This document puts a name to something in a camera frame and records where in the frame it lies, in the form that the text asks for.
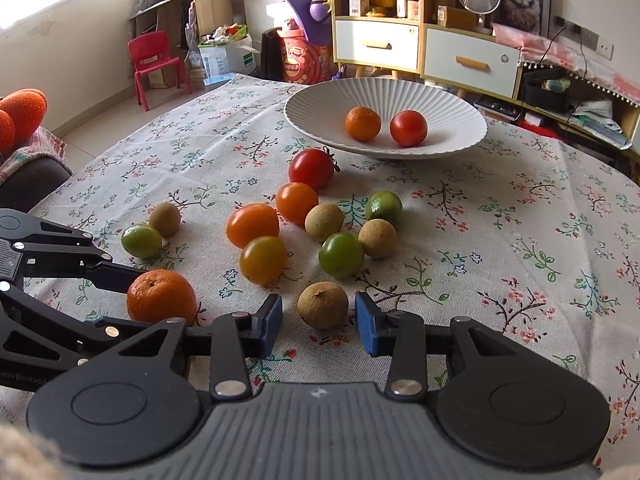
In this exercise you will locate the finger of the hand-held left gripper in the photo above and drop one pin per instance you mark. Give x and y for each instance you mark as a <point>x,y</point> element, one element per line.
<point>120,326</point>
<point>112,277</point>

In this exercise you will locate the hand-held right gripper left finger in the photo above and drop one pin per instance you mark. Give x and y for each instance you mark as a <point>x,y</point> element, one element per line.
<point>272,322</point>

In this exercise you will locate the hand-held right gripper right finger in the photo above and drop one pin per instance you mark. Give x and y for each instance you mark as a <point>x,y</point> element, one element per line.
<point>365,322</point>

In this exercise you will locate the brown kiwi fruit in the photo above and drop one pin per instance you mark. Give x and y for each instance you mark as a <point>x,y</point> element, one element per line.
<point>324,221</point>
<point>322,305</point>
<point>377,238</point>
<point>164,218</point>

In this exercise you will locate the small green fruit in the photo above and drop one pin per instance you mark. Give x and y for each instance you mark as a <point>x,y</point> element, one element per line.
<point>141,241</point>
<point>383,208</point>

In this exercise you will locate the large mandarin orange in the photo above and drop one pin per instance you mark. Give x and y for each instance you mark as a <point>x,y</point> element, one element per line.
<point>161,296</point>

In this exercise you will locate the yellow-orange tomato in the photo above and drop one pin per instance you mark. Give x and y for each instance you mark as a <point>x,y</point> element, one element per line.
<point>263,260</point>

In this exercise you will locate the green tomato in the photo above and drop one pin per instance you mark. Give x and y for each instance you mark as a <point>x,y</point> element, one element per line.
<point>342,255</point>

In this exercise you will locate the oval orange tomato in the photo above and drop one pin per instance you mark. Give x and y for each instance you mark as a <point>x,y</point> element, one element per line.
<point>252,225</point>

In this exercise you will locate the small round orange tomato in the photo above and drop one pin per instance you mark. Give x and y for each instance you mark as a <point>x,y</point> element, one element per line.
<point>297,202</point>

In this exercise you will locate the white ribbed bowl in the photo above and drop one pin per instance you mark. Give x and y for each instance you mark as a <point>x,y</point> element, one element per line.
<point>320,110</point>

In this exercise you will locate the dark sofa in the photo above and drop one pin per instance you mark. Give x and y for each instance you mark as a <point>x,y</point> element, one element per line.
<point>30,182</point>

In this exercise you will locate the pink checked cloth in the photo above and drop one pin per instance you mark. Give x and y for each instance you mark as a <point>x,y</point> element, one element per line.
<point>42,142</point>

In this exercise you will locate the floral tablecloth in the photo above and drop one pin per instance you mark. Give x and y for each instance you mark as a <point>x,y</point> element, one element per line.
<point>500,260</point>

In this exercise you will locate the orange plush toy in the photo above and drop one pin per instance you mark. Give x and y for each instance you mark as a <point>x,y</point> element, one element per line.
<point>25,110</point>

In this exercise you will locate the red tomato with stem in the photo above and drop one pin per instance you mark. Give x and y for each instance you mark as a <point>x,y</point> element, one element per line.
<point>310,169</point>

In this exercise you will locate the beige fuzzy cloth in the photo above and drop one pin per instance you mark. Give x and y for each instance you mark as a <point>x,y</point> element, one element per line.
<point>25,455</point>

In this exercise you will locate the smooth red tomato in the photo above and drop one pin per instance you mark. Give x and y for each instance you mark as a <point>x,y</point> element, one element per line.
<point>408,128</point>

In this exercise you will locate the small mandarin orange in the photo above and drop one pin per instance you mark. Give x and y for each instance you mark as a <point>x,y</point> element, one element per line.
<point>363,123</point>

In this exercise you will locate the red plastic chair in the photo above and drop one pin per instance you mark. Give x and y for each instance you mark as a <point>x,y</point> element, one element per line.
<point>150,47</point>

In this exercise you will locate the white box of toys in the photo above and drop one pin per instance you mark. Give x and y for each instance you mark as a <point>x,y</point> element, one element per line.
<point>220,60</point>

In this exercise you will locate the red gift box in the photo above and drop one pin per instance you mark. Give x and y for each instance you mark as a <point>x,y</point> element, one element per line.
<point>300,60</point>

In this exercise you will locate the black appliance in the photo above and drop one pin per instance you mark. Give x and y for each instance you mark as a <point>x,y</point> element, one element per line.
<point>270,55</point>

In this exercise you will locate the small white cabinet drawer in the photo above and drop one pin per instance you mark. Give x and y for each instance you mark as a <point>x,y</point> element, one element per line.
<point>375,45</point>

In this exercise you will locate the wide white cabinet drawer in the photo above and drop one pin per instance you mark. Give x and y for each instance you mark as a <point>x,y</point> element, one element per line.
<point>470,62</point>

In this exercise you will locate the black storage box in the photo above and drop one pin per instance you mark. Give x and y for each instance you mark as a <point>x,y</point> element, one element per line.
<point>545,95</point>

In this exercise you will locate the wooden desk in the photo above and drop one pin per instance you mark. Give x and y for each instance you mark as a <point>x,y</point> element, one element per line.
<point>215,5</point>

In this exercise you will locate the pile of books and papers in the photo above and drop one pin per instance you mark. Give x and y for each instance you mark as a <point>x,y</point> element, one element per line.
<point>597,120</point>

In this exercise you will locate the cardboard box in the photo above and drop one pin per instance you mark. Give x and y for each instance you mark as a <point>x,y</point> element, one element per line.
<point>457,17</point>

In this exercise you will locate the white and brown carton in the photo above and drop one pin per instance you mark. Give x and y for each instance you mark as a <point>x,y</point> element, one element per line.
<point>359,2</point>

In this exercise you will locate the purple plush toy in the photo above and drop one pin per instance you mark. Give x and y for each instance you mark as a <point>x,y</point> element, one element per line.
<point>310,0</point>

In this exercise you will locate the pink patterned cloth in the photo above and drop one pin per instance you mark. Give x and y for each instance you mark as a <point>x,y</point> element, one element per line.
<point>575,67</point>

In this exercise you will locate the framed cat picture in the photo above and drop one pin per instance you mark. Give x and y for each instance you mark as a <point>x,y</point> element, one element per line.
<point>522,2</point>

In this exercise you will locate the black wall socket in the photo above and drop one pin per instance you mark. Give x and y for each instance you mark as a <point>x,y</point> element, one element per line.
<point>567,25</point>

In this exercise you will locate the grey wall socket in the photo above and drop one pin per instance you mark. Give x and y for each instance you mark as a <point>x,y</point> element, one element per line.
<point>590,39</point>

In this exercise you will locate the white wall socket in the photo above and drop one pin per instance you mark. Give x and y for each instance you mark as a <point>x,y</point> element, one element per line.
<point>605,50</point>

